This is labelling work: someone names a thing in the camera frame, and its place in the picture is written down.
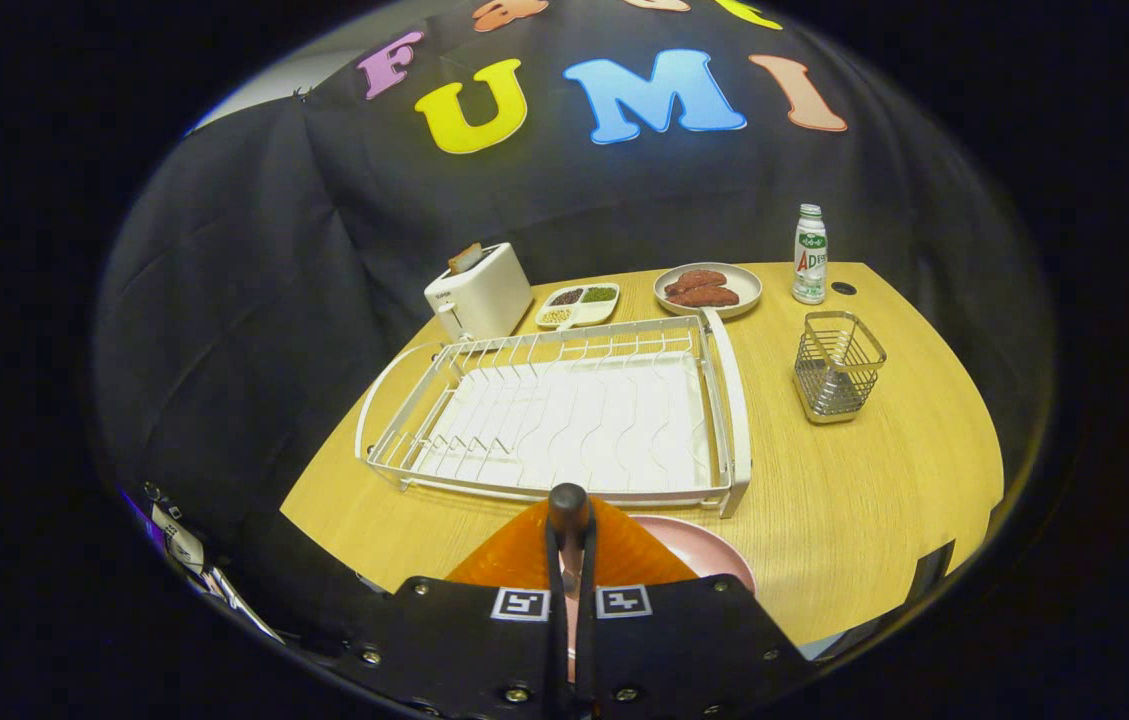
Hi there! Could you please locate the metal wire basket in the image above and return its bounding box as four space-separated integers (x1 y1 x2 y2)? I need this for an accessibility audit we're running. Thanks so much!
793 310 888 425

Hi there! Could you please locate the white toaster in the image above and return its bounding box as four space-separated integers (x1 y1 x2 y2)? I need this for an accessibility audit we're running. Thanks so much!
424 242 535 343

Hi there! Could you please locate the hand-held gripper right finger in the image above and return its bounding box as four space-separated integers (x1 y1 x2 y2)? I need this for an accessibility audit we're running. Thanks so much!
579 497 815 720

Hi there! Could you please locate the pink plate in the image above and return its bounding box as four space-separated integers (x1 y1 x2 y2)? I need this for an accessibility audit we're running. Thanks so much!
564 515 757 686

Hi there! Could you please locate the white divided tray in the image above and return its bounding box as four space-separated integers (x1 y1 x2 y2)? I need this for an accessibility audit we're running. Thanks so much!
535 282 621 331

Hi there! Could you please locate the shiny metal clip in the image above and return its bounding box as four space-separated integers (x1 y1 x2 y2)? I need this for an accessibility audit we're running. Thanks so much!
209 565 280 641

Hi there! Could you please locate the white wire dish rack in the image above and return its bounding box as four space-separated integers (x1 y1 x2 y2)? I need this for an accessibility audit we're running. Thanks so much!
355 308 753 519

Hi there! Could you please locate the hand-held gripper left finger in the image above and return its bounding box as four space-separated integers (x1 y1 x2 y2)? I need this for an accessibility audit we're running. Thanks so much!
329 497 565 720

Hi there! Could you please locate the white bottle with green label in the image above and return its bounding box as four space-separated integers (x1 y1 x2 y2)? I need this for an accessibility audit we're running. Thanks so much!
792 204 829 305

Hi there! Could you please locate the black backdrop cloth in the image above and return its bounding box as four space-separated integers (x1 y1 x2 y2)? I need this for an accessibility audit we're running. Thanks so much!
92 0 1055 621

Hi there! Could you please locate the brown meat piece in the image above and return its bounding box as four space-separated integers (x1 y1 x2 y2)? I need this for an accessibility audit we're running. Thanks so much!
666 285 741 308
664 269 729 296

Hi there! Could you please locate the blue lit screen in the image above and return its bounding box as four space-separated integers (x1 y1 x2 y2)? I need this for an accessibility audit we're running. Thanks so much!
127 493 165 549

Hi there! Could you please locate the beige plate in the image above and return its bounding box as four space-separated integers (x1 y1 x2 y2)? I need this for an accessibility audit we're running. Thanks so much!
653 262 764 319

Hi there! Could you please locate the black flat object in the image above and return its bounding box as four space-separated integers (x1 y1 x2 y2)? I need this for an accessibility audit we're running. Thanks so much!
914 540 957 601

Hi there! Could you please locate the wooden-handled metal spoon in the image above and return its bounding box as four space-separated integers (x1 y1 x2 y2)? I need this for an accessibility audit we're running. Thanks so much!
548 483 591 691

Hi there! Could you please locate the white label tag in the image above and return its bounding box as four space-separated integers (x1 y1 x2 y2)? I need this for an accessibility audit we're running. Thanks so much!
152 503 207 576

